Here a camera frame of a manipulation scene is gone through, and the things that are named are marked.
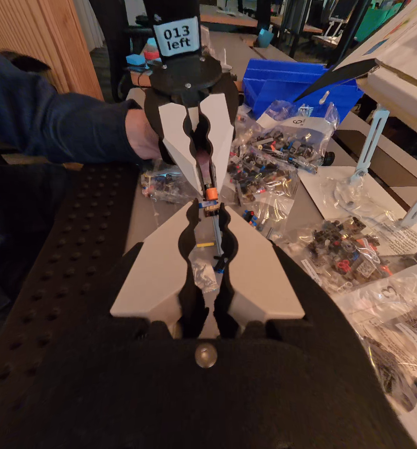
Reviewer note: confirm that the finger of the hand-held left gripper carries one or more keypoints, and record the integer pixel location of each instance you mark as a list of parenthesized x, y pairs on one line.
[(173, 133), (222, 133)]

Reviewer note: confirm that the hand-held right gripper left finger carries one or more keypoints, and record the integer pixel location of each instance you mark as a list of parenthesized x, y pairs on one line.
[(148, 280)]

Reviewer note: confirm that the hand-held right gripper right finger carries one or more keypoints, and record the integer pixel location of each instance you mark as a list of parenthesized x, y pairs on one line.
[(264, 280)]

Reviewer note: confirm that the grey lego axle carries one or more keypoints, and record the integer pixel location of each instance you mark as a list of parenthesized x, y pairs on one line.
[(217, 235)]

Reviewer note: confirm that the person's left forearm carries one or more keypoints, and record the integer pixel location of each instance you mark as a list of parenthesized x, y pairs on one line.
[(54, 112)]

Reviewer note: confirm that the black blue lego pins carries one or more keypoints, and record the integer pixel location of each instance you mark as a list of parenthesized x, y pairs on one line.
[(220, 263)]

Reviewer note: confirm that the yellow lego axle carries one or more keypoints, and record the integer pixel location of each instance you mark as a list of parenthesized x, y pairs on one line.
[(205, 244)]

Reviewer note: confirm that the full clear lego parts bag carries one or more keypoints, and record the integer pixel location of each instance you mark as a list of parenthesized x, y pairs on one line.
[(299, 140)]

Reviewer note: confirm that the large clear lego parts bag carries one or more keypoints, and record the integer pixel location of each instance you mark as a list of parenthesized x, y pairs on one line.
[(387, 333)]

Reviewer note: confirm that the person's left hand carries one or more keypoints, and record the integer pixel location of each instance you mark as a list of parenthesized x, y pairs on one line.
[(140, 136)]

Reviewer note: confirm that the small bag red blue parts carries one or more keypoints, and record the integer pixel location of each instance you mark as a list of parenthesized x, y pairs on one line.
[(159, 182)]

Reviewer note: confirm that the small clear packet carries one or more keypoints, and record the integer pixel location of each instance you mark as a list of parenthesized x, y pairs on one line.
[(205, 277)]

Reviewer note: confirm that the black office chair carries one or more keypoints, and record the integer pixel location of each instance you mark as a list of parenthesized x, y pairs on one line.
[(117, 52)]

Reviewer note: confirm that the clear bag black orange parts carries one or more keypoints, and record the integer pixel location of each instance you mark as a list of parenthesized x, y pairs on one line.
[(334, 245)]

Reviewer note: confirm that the blue plastic bin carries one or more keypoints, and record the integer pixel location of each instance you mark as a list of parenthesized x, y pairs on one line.
[(282, 80)]

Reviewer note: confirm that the blue cup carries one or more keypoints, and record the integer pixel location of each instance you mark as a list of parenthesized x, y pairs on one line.
[(265, 38)]

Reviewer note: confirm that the black perforated panel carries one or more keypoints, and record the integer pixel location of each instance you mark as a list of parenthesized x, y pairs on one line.
[(54, 245)]

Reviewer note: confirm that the black round knob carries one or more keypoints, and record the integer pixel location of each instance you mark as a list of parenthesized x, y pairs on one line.
[(328, 159)]

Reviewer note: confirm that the clear bag over white base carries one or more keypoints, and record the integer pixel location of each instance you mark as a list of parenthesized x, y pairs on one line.
[(369, 210)]

